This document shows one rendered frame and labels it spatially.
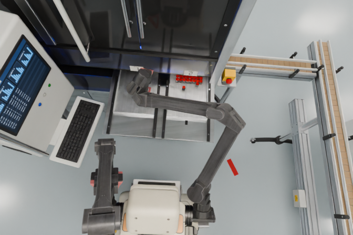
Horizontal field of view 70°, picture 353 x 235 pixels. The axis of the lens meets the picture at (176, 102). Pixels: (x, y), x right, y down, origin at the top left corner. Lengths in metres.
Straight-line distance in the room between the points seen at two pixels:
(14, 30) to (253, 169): 2.17
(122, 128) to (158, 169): 0.92
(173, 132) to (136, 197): 0.64
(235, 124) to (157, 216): 0.46
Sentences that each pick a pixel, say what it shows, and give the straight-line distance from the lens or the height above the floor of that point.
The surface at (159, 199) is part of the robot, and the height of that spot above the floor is 1.36.
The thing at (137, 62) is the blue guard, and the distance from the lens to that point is 1.56.
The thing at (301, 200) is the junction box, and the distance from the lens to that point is 2.14.
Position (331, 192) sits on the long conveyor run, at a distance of 1.86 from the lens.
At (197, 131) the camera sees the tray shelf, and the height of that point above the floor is 0.88.
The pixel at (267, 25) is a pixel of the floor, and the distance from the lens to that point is 3.36.
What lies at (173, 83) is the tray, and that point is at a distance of 1.72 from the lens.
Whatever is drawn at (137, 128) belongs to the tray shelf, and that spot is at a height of 0.88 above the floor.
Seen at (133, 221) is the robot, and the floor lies 1.36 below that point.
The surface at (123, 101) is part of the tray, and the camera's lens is 1.69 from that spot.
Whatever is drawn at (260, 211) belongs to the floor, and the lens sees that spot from 2.60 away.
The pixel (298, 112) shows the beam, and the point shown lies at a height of 0.54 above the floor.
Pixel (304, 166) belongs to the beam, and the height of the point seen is 0.55.
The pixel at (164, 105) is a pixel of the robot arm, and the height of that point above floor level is 1.40.
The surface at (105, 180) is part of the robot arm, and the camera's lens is 0.94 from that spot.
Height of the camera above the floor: 2.44
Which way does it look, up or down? 69 degrees down
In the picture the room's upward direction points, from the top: 9 degrees clockwise
